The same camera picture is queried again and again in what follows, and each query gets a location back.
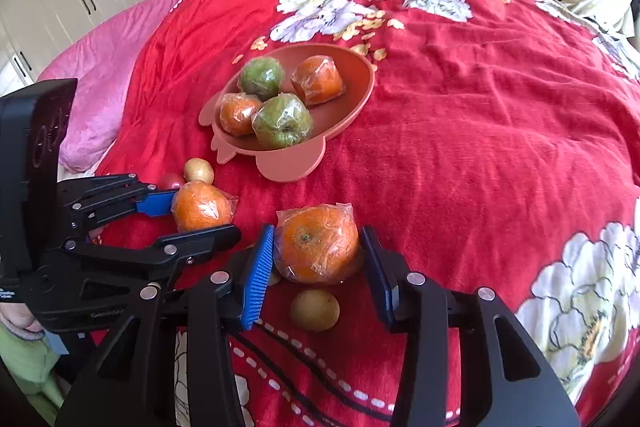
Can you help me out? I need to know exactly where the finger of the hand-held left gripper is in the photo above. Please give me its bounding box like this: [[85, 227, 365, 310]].
[[56, 174, 178, 233], [65, 224, 242, 280]]

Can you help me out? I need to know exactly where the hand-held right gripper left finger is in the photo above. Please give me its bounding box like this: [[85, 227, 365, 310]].
[[55, 224, 276, 427]]

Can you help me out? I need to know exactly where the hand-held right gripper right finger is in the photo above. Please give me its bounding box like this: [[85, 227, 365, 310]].
[[360, 226, 583, 427]]

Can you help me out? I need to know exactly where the plastic-wrapped orange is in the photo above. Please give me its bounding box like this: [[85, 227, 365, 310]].
[[171, 182, 238, 233], [291, 55, 346, 106], [218, 92, 264, 138], [274, 203, 361, 285]]

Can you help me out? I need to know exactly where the brown kiwi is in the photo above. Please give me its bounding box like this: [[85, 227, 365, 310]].
[[290, 289, 341, 333], [183, 158, 216, 185]]

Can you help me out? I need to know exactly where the plastic-wrapped green apple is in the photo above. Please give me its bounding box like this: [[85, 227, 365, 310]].
[[236, 57, 286, 100], [251, 93, 315, 150]]

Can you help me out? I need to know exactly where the pink plastic bowl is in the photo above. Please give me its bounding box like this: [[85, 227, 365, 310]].
[[198, 43, 376, 184]]

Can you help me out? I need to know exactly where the person's left forearm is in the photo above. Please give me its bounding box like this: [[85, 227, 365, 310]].
[[0, 304, 68, 425]]

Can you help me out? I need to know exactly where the pink fleece blanket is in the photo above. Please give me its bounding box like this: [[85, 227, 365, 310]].
[[35, 0, 388, 172]]

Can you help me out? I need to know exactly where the red floral blanket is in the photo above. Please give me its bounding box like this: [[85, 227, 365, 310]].
[[95, 0, 640, 427]]

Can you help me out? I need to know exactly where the white crumpled garment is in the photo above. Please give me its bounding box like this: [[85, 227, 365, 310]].
[[595, 27, 640, 82]]

